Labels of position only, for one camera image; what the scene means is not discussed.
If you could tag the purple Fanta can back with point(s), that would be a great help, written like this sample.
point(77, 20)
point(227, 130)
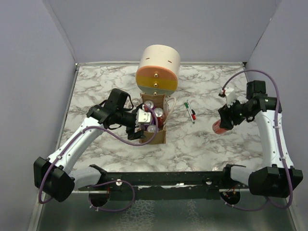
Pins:
point(149, 104)

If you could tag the black capped marker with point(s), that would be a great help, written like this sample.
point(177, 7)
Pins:
point(189, 103)

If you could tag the green capped marker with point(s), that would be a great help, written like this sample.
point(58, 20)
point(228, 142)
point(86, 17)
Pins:
point(189, 112)

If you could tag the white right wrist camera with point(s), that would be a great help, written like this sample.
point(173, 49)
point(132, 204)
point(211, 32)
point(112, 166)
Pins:
point(230, 96)

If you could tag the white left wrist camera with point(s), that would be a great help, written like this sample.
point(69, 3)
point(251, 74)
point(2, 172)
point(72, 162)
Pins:
point(143, 118)

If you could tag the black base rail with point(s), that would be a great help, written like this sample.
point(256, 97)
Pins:
point(164, 185)

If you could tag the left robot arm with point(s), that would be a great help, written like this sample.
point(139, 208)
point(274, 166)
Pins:
point(55, 175)

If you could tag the red cola can front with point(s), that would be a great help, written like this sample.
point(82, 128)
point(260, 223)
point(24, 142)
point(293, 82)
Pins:
point(217, 129)

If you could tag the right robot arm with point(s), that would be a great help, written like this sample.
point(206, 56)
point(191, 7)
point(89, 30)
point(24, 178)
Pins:
point(277, 175)

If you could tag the round cream drawer cabinet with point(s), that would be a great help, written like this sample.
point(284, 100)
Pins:
point(158, 70)

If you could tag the purple fanta can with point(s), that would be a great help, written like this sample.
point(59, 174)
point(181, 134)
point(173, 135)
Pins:
point(149, 104)
point(151, 128)
point(144, 126)

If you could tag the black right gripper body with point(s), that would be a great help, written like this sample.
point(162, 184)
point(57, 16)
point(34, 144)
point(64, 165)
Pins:
point(239, 111)

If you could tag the purple Fanta can front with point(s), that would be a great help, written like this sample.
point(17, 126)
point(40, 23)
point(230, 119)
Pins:
point(151, 128)

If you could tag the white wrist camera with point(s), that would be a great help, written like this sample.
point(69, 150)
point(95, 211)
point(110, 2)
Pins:
point(230, 96)
point(143, 118)

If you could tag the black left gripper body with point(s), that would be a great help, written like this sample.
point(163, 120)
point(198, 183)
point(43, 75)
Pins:
point(126, 119)

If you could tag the red cola can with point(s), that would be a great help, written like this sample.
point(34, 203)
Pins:
point(217, 129)
point(161, 117)

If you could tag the red cola can back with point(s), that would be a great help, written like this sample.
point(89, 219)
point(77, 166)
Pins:
point(161, 117)

